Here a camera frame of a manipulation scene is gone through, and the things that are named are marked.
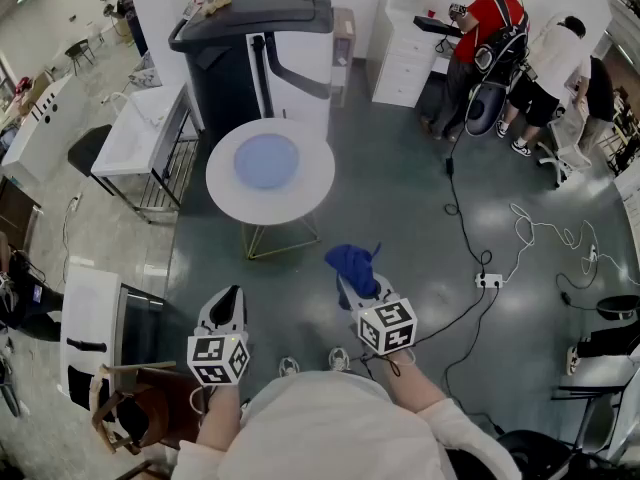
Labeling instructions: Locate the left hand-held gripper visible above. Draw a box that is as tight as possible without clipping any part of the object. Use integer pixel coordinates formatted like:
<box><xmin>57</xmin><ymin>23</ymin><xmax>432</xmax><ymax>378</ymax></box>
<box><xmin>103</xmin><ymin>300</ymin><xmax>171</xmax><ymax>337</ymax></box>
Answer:
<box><xmin>187</xmin><ymin>285</ymin><xmax>250</xmax><ymax>387</ymax></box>

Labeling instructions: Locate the person's right shoe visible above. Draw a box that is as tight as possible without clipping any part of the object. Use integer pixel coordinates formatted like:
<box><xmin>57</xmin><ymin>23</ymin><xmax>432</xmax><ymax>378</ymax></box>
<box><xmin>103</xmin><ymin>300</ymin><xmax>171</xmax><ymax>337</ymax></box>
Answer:
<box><xmin>328</xmin><ymin>346</ymin><xmax>351</xmax><ymax>373</ymax></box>

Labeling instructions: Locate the person's right forearm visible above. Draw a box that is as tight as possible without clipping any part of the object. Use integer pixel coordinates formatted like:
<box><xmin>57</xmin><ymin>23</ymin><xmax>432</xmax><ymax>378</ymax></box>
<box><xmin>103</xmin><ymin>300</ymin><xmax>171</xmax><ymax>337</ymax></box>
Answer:
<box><xmin>384</xmin><ymin>350</ymin><xmax>446</xmax><ymax>412</ymax></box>

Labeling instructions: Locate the black flat box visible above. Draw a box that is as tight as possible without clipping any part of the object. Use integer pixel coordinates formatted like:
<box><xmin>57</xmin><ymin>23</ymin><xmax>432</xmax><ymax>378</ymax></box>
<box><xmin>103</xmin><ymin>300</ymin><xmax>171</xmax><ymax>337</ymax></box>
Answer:
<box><xmin>413</xmin><ymin>15</ymin><xmax>464</xmax><ymax>39</ymax></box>

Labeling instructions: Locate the white panel with black dots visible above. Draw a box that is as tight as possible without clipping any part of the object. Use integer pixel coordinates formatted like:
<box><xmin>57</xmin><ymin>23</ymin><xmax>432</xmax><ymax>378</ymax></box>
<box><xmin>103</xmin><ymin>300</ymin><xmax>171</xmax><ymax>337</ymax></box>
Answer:
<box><xmin>2</xmin><ymin>75</ymin><xmax>76</xmax><ymax>184</ymax></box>

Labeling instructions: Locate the black cable with adapter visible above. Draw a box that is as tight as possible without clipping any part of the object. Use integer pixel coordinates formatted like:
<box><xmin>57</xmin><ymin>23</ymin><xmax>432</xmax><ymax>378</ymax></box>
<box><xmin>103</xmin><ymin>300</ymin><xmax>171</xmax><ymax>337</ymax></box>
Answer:
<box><xmin>442</xmin><ymin>140</ymin><xmax>501</xmax><ymax>279</ymax></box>

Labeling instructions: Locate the black office chair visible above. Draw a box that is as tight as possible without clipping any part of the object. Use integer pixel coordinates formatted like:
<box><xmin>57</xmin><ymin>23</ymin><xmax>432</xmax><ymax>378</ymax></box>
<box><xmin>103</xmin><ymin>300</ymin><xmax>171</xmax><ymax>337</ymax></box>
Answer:
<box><xmin>494</xmin><ymin>430</ymin><xmax>576</xmax><ymax>480</ymax></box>

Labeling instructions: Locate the white cabinet with black handles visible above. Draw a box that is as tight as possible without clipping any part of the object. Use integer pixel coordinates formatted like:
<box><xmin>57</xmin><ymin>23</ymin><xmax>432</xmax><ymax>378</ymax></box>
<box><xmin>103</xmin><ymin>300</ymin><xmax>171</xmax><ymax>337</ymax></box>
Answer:
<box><xmin>59</xmin><ymin>265</ymin><xmax>166</xmax><ymax>414</ymax></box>

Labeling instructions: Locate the light blue bowl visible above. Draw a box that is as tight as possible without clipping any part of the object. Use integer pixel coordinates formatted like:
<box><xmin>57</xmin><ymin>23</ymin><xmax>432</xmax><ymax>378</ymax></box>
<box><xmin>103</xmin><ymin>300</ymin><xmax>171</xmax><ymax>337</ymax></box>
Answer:
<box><xmin>233</xmin><ymin>133</ymin><xmax>301</xmax><ymax>191</ymax></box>

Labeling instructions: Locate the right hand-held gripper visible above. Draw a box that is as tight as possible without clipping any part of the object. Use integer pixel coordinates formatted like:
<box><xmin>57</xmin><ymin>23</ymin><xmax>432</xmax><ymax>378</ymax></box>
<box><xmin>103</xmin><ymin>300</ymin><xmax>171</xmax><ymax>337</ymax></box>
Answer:
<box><xmin>337</xmin><ymin>272</ymin><xmax>419</xmax><ymax>357</ymax></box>

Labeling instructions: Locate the white cable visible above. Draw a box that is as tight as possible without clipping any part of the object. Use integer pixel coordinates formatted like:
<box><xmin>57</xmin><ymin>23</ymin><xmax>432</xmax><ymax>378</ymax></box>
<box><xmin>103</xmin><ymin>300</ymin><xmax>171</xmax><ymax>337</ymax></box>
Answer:
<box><xmin>502</xmin><ymin>202</ymin><xmax>640</xmax><ymax>289</ymax></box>

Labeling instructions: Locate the round white table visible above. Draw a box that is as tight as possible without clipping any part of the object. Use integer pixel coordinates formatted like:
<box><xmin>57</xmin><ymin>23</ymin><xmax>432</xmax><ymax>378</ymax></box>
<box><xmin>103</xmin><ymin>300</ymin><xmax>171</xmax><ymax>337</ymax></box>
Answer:
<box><xmin>205</xmin><ymin>117</ymin><xmax>336</xmax><ymax>260</ymax></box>

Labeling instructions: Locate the blue cloth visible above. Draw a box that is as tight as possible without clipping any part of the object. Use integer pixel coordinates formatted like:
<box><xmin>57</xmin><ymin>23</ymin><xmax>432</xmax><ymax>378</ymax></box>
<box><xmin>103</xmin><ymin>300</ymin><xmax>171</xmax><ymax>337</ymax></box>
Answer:
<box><xmin>324</xmin><ymin>241</ymin><xmax>384</xmax><ymax>300</ymax></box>

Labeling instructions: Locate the cardboard box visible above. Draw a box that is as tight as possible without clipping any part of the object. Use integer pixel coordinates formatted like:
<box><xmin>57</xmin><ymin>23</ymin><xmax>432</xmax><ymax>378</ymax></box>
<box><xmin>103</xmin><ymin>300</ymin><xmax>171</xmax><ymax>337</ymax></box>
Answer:
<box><xmin>329</xmin><ymin>6</ymin><xmax>356</xmax><ymax>109</ymax></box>

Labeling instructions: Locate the small black chair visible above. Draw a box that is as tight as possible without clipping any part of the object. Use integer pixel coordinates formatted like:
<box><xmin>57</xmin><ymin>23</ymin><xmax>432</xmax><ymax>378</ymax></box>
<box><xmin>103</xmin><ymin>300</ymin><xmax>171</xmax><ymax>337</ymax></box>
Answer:
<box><xmin>64</xmin><ymin>39</ymin><xmax>96</xmax><ymax>77</ymax></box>

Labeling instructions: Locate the white desk with shelves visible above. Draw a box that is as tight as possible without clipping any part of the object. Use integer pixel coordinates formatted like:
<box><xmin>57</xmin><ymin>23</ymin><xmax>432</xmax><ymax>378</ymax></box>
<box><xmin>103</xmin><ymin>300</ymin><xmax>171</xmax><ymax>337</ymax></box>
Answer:
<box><xmin>372</xmin><ymin>0</ymin><xmax>484</xmax><ymax>109</ymax></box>

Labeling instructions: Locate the black round seat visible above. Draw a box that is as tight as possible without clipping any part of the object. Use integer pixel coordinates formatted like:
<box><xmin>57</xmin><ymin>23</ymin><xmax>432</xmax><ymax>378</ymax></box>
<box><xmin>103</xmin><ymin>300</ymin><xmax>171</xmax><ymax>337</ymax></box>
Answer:
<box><xmin>596</xmin><ymin>295</ymin><xmax>640</xmax><ymax>322</ymax></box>

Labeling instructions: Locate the black white backpack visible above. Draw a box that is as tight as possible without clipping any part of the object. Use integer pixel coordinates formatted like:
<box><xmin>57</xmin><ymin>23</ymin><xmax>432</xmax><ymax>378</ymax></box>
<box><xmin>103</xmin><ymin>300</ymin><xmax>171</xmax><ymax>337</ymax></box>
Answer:
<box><xmin>464</xmin><ymin>0</ymin><xmax>531</xmax><ymax>137</ymax></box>

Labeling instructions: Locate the wooden chair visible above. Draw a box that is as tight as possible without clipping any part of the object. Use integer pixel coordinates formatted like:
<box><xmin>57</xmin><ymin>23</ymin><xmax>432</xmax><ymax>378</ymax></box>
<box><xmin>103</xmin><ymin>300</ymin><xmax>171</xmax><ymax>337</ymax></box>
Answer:
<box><xmin>91</xmin><ymin>360</ymin><xmax>201</xmax><ymax>457</ymax></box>

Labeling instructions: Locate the person's white top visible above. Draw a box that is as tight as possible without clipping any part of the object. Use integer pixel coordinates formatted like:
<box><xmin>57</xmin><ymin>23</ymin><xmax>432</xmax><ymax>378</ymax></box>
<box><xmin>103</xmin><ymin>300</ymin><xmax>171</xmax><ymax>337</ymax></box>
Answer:
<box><xmin>172</xmin><ymin>370</ymin><xmax>524</xmax><ymax>480</ymax></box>

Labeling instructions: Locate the person's left forearm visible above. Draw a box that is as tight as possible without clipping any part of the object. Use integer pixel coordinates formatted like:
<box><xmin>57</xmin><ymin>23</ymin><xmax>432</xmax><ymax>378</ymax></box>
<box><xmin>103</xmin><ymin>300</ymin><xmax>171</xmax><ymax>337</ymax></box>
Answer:
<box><xmin>197</xmin><ymin>382</ymin><xmax>242</xmax><ymax>449</ymax></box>

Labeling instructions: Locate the large black white machine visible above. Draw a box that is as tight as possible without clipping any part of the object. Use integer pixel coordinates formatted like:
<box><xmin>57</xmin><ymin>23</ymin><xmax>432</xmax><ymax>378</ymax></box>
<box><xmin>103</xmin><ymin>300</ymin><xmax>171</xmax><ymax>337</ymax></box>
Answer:
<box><xmin>168</xmin><ymin>0</ymin><xmax>335</xmax><ymax>144</ymax></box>

